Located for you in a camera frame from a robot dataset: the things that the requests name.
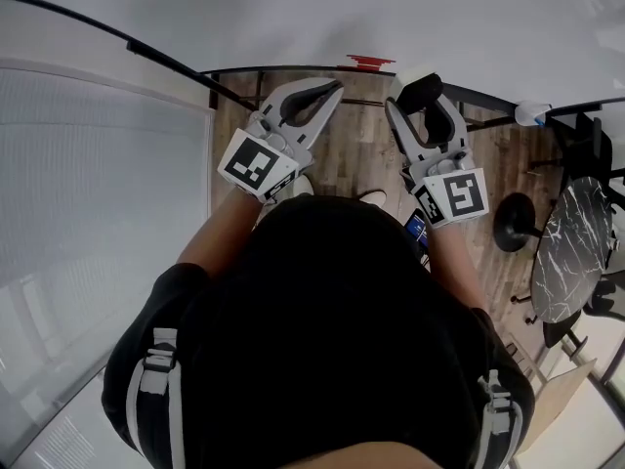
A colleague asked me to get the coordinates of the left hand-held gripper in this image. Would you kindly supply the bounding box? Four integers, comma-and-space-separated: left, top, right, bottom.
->
217, 78, 345, 206

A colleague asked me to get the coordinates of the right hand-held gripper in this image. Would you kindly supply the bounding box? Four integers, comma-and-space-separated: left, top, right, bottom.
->
385, 91, 490, 230

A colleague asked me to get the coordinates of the person's right forearm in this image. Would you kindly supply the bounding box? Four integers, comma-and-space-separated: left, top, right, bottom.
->
423, 220, 490, 313

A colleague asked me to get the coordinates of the person's left forearm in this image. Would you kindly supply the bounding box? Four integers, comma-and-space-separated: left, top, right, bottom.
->
175, 183, 268, 282

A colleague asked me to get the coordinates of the black-framed whiteboard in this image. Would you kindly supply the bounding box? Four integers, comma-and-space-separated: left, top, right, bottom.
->
0, 0, 625, 127

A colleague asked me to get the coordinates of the red label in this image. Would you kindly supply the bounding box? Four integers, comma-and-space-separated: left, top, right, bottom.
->
345, 54, 398, 73

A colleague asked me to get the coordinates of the person's left white shoe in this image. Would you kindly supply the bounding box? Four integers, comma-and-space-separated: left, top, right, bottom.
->
291, 173, 315, 198

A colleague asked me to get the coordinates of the person's white shoe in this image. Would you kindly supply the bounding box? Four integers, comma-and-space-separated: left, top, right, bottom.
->
357, 188, 390, 210
291, 173, 315, 198

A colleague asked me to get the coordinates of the person's right white shoe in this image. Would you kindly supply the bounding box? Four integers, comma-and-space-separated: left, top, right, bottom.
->
357, 188, 390, 210

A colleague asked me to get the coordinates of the blue device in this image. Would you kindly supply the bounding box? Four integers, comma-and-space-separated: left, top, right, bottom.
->
403, 207, 432, 244

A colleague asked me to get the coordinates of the black round stool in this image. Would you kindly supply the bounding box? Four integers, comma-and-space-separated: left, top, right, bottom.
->
492, 192, 544, 254

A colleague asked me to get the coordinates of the black marble round table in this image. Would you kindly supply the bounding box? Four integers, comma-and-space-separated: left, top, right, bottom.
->
530, 176, 615, 324

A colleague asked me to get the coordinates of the black t-shirt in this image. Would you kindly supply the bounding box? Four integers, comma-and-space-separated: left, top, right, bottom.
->
101, 195, 537, 469

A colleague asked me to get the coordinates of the light wooden board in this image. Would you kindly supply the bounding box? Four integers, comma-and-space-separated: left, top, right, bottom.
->
524, 357, 600, 449

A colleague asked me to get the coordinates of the person's head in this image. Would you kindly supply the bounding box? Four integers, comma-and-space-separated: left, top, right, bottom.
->
302, 440, 443, 469

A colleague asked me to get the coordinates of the grey shoulder strap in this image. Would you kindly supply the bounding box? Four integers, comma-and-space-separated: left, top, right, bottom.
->
471, 368, 525, 469
125, 327, 185, 469

